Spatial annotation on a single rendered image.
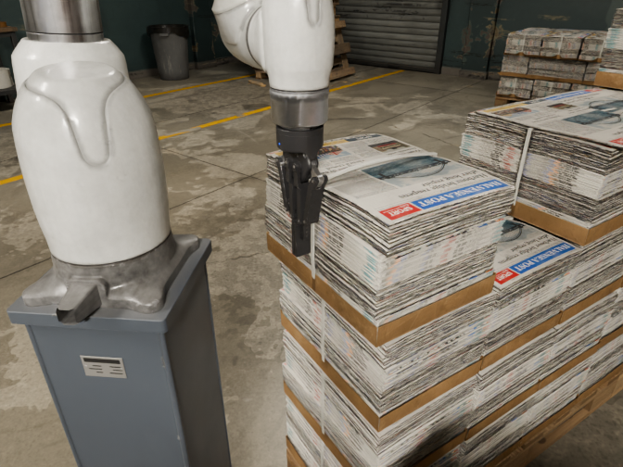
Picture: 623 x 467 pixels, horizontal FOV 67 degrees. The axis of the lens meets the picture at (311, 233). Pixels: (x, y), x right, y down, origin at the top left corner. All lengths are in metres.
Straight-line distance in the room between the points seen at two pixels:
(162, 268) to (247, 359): 1.37
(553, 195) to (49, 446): 1.70
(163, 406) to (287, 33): 0.54
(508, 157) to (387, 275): 0.63
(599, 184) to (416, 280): 0.52
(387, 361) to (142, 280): 0.44
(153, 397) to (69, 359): 0.12
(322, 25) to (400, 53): 7.96
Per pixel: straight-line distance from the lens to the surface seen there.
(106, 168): 0.57
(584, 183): 1.18
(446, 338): 0.94
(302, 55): 0.68
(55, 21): 0.77
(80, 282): 0.64
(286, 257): 0.97
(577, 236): 1.21
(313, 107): 0.71
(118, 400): 0.75
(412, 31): 8.51
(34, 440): 1.96
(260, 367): 1.96
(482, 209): 0.81
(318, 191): 0.75
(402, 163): 0.90
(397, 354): 0.86
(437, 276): 0.81
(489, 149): 1.29
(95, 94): 0.58
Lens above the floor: 1.36
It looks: 29 degrees down
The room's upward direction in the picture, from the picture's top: straight up
